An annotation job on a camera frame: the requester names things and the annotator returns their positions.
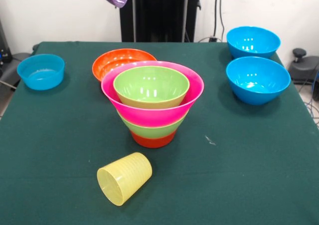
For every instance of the large orange-red bowl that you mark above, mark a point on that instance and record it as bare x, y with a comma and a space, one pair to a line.
107, 63

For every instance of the small orange bowl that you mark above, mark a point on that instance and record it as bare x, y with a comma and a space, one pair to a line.
153, 141

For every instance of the black stand with knob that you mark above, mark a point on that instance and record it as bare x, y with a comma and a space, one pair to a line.
306, 65

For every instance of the small blue bowl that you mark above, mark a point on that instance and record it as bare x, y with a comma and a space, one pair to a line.
41, 77

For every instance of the large pink bowl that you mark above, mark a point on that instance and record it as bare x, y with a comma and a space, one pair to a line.
149, 116

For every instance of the yellow plastic cup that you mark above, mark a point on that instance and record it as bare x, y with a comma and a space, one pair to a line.
127, 177

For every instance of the dark green tablecloth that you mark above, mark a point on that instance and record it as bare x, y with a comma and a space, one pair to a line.
159, 197

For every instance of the large blue bowl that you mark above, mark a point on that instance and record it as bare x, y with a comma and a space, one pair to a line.
256, 80
251, 43

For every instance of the black equipment box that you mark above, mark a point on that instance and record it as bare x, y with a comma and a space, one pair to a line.
3, 53

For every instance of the green bowl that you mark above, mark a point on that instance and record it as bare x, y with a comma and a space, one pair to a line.
149, 85
152, 131

